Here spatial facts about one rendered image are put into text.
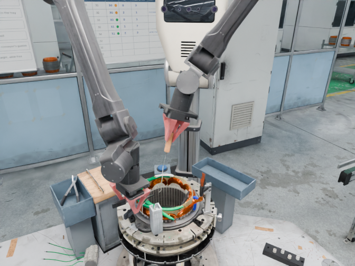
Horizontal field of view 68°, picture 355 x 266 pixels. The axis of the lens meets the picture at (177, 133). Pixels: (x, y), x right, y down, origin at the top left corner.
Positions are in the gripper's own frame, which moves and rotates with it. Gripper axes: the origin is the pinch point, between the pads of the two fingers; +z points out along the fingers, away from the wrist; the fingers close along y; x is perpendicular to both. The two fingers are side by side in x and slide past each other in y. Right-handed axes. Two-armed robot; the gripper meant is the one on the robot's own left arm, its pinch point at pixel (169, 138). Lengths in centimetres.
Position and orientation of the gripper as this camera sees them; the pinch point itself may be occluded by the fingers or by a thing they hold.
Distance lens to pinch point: 76.9
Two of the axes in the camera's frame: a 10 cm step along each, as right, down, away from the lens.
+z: -2.9, 9.3, 2.2
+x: -3.7, -3.2, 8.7
